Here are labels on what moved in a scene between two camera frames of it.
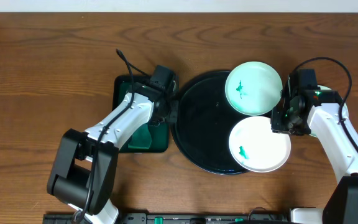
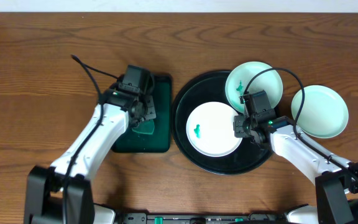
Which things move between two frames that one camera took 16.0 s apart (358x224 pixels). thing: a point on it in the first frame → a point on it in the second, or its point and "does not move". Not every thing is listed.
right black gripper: x=277 y=126 → x=238 y=130
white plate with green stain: x=255 y=147 → x=210 y=129
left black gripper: x=173 y=111 → x=150 y=109
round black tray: x=202 y=122 does not move
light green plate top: x=253 y=88 does not move
